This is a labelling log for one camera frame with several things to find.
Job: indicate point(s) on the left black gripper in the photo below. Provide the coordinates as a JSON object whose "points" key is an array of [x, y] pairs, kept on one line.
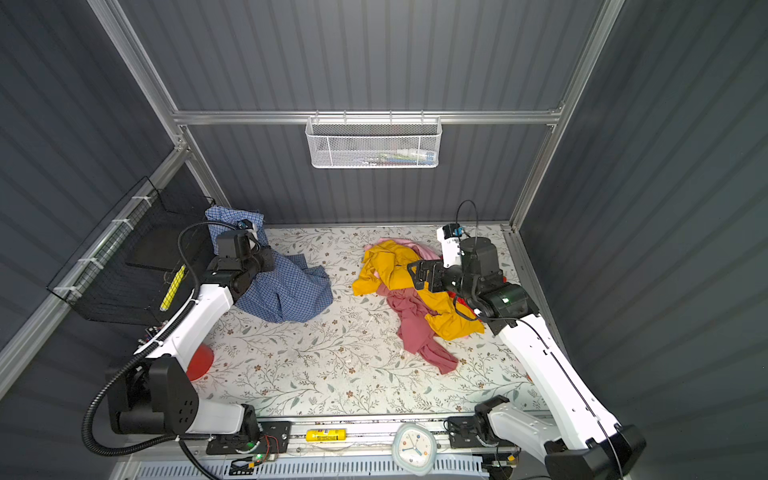
{"points": [[264, 254]]}

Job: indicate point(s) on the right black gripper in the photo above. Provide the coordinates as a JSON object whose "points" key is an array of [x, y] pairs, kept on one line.
{"points": [[435, 266]]}

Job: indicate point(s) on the blue checkered shirt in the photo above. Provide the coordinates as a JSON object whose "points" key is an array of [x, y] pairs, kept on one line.
{"points": [[292, 291]]}

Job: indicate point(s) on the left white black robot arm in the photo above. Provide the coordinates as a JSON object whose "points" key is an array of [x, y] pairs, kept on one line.
{"points": [[153, 394]]}

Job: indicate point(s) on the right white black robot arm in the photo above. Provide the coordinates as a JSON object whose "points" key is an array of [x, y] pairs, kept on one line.
{"points": [[584, 439]]}

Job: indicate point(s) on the yellow cloth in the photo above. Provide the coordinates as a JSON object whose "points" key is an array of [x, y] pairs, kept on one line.
{"points": [[386, 264]]}

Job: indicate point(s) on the dusty pink cloth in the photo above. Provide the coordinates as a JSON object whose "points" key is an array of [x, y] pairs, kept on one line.
{"points": [[417, 335]]}

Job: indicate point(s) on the red pencil cup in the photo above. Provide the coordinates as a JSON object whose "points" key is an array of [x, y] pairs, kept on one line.
{"points": [[200, 363]]}

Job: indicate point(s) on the floral table mat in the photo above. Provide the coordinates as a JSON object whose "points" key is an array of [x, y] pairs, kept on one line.
{"points": [[349, 360]]}

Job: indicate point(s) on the white analog clock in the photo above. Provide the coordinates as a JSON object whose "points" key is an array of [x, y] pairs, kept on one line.
{"points": [[414, 449]]}

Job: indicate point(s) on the yellow spirit level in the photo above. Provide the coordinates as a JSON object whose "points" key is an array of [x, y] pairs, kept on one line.
{"points": [[326, 435]]}

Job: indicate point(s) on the white ventilation grille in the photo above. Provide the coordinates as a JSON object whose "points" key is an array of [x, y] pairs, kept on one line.
{"points": [[446, 466]]}

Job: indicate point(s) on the black wire basket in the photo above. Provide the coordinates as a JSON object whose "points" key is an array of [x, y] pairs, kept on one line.
{"points": [[124, 275]]}

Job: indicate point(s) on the white wire mesh basket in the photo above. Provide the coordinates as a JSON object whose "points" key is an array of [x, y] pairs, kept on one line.
{"points": [[390, 144]]}

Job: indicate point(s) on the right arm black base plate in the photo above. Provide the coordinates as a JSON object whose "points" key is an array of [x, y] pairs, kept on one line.
{"points": [[463, 433]]}

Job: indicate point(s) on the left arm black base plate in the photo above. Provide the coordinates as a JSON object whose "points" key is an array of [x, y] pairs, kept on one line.
{"points": [[273, 439]]}

